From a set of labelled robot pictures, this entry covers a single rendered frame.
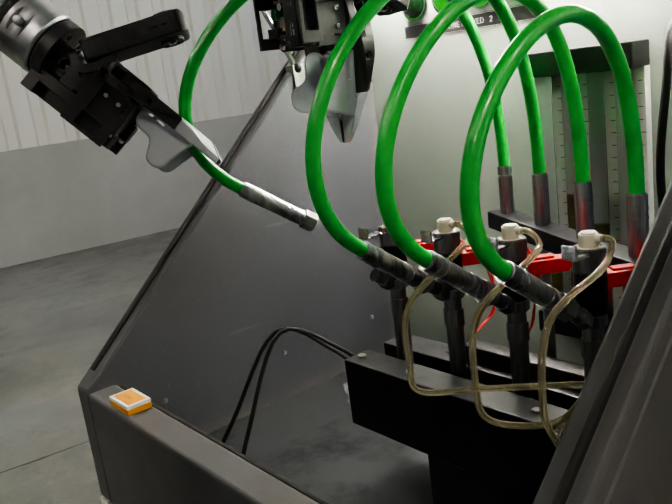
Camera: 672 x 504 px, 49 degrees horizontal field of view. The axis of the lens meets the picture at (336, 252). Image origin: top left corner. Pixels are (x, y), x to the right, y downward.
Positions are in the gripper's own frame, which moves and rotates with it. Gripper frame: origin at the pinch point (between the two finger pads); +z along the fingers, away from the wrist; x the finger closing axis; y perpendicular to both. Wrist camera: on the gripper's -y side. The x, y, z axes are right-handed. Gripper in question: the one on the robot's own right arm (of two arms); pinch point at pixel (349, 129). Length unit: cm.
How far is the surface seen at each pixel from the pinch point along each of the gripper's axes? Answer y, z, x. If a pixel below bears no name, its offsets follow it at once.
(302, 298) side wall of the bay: -12.8, 26.9, -30.9
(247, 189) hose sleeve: 6.1, 5.5, -11.4
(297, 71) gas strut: -17.2, -6.5, -30.3
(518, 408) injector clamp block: -0.3, 26.0, 18.4
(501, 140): -23.4, 4.8, 0.5
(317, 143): 11.2, -0.2, 8.8
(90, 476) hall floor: -24, 124, -196
